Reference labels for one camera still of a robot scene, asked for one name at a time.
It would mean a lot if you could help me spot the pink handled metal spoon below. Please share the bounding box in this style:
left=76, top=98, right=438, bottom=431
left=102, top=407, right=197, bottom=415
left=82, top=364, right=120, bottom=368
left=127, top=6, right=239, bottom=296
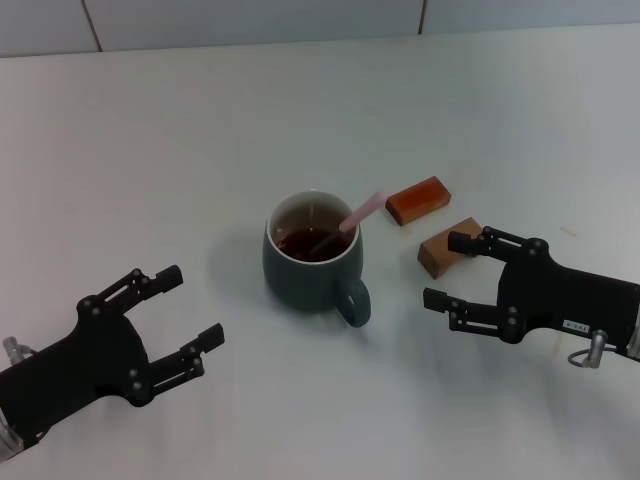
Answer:
left=303, top=191, right=389, bottom=260

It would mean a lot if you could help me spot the left gripper cable with plug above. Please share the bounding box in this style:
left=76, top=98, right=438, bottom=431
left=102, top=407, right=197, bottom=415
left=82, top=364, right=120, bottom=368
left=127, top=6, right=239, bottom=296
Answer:
left=1, top=336, right=40, bottom=365

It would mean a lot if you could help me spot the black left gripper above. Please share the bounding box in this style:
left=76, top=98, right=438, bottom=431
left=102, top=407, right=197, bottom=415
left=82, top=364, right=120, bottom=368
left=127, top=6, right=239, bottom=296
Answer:
left=0, top=264, right=227, bottom=445

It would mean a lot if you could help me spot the right gripper cable with plug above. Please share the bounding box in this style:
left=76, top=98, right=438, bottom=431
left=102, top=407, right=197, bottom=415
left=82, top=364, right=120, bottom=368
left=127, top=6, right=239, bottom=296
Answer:
left=566, top=329, right=610, bottom=371

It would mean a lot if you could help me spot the dark brown coffee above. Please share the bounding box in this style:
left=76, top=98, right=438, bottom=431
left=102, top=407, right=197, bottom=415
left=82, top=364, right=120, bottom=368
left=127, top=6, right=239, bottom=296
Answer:
left=275, top=227, right=351, bottom=264

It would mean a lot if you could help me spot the gripper cable with plug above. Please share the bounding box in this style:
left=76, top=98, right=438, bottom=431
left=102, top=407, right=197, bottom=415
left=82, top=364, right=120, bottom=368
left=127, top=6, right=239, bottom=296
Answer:
left=566, top=329, right=610, bottom=371
left=1, top=336, right=40, bottom=365

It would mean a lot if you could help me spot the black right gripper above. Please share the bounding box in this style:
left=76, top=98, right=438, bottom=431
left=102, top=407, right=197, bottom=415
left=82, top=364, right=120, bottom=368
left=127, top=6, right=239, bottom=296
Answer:
left=422, top=226, right=640, bottom=360

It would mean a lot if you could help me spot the light arched wooden block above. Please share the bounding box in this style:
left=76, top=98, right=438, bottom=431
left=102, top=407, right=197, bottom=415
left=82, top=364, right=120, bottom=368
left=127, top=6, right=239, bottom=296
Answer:
left=417, top=216, right=485, bottom=280

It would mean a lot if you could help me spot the grey ceramic mug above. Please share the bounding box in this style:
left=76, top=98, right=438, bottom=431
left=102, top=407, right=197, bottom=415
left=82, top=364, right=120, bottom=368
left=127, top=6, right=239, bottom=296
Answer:
left=261, top=188, right=373, bottom=330

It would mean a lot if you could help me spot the reddish flat wooden block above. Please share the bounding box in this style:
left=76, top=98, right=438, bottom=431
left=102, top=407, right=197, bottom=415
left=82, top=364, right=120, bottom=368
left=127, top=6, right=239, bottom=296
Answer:
left=384, top=174, right=454, bottom=228

